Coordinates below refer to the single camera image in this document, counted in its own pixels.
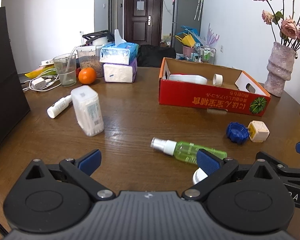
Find dark brown entrance door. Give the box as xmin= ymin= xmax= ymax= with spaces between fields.
xmin=124 ymin=0 xmax=163 ymax=46

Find green spray bottle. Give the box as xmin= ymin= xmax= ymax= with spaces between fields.
xmin=151 ymin=138 xmax=228 ymax=164

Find white bottle with red cap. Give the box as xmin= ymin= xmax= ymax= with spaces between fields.
xmin=168 ymin=74 xmax=207 ymax=85

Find white tape roll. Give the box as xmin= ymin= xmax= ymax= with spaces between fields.
xmin=212 ymin=74 xmax=223 ymax=87

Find white charger with cables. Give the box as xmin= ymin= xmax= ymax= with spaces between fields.
xmin=23 ymin=67 xmax=61 ymax=92

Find blue plastic bottle cap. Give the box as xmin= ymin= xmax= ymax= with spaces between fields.
xmin=226 ymin=122 xmax=249 ymax=145

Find clear food container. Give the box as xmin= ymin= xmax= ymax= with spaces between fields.
xmin=76 ymin=46 xmax=104 ymax=77

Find small white tube bottle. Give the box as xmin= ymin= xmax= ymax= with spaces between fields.
xmin=47 ymin=95 xmax=72 ymax=119

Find white cotton swab box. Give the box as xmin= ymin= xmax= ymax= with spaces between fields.
xmin=70 ymin=85 xmax=104 ymax=137

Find blue tissue pack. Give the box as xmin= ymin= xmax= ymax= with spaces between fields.
xmin=100 ymin=29 xmax=139 ymax=65

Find orange fruit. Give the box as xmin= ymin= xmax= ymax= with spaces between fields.
xmin=78 ymin=67 xmax=97 ymax=85

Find metal wire trolley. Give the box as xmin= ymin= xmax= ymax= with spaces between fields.
xmin=194 ymin=46 xmax=216 ymax=64

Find grey refrigerator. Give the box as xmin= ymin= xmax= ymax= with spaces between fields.
xmin=171 ymin=0 xmax=203 ymax=53

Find cream square plug adapter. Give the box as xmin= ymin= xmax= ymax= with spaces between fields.
xmin=248 ymin=120 xmax=270 ymax=142

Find white round jar lid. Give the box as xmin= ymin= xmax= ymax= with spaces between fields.
xmin=192 ymin=168 xmax=208 ymax=185

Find black monitor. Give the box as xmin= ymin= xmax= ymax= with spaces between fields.
xmin=0 ymin=7 xmax=30 ymax=144

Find red cardboard pumpkin box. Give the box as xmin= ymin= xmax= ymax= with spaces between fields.
xmin=158 ymin=58 xmax=271 ymax=116

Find clear drinking glass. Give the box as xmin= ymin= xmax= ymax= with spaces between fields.
xmin=53 ymin=54 xmax=76 ymax=87

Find pink textured ceramic vase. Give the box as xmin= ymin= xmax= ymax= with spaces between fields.
xmin=264 ymin=42 xmax=296 ymax=97

